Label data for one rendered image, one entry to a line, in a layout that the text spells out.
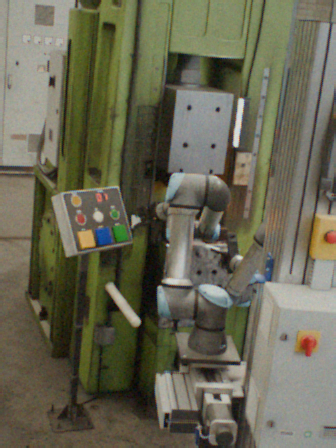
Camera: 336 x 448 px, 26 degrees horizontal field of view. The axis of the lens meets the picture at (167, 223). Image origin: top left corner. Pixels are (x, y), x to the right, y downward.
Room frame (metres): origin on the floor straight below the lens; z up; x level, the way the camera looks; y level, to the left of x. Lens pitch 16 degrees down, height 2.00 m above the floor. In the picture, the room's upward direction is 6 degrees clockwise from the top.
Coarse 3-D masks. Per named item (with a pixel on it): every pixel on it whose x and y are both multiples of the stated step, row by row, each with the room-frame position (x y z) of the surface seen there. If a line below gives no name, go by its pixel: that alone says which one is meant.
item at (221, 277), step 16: (160, 256) 3.52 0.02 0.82; (192, 256) 3.49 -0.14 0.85; (208, 256) 3.52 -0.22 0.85; (160, 272) 3.56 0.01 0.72; (192, 272) 3.49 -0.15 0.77; (208, 272) 3.52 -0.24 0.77; (224, 272) 3.56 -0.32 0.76; (144, 288) 3.76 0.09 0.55; (192, 288) 3.49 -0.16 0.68; (144, 304) 3.65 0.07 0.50; (160, 320) 3.44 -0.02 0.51; (176, 320) 3.47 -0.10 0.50; (192, 320) 3.50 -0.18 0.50
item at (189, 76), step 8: (184, 56) 3.73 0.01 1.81; (192, 56) 3.72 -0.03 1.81; (200, 56) 3.76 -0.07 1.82; (176, 64) 3.76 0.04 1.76; (184, 64) 3.72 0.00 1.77; (192, 64) 3.72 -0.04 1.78; (176, 72) 3.74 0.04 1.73; (184, 72) 3.71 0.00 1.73; (192, 72) 3.71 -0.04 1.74; (200, 72) 3.75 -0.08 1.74; (176, 80) 3.74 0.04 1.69; (184, 80) 3.71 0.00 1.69; (192, 80) 3.71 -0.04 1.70
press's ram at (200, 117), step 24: (168, 96) 3.57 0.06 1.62; (192, 96) 3.51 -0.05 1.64; (216, 96) 3.56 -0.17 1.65; (168, 120) 3.54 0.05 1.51; (192, 120) 3.52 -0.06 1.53; (216, 120) 3.57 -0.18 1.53; (168, 144) 3.51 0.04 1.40; (192, 144) 3.52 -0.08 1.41; (216, 144) 3.57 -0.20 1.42; (168, 168) 3.48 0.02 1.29; (192, 168) 3.53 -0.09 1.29; (216, 168) 3.58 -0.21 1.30
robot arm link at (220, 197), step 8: (216, 184) 2.61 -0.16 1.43; (224, 184) 2.64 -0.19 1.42; (216, 192) 2.59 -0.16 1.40; (224, 192) 2.62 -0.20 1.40; (208, 200) 2.59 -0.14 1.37; (216, 200) 2.60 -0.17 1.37; (224, 200) 2.62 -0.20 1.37; (208, 208) 2.72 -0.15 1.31; (216, 208) 2.65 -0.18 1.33; (224, 208) 2.66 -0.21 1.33; (208, 216) 2.76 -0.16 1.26; (216, 216) 2.74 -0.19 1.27; (200, 224) 2.87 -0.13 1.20; (208, 224) 2.81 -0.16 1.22; (216, 224) 2.82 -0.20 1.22; (200, 232) 2.90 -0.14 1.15; (208, 232) 2.87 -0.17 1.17; (216, 232) 2.92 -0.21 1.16; (208, 240) 2.95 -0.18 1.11
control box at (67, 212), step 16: (64, 192) 3.13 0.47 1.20; (80, 192) 3.19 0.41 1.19; (96, 192) 3.25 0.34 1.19; (112, 192) 3.32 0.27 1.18; (64, 208) 3.09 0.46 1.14; (80, 208) 3.15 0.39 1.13; (96, 208) 3.21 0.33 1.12; (112, 208) 3.27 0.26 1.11; (64, 224) 3.09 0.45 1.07; (80, 224) 3.11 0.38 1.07; (96, 224) 3.17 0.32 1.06; (112, 224) 3.23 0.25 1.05; (64, 240) 3.08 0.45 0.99; (96, 240) 3.13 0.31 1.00; (112, 240) 3.19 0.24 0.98; (128, 240) 3.25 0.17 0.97
